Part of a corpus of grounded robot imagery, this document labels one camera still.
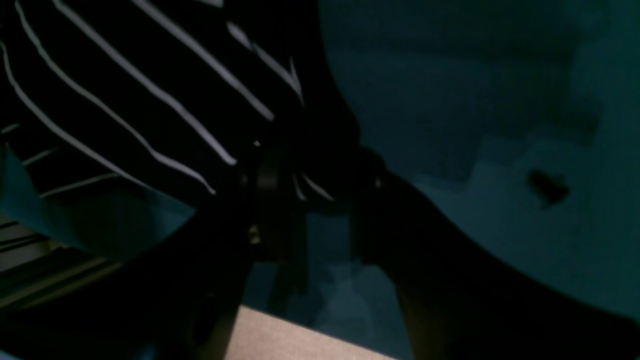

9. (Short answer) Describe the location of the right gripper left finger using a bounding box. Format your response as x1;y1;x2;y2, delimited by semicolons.
1;145;295;360

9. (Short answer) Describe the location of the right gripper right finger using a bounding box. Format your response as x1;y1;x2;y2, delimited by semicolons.
352;150;639;360

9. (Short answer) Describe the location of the teal table cloth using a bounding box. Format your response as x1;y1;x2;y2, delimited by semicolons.
1;0;639;360

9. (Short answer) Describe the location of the navy white striped t-shirt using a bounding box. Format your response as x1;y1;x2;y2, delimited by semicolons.
1;0;360;208

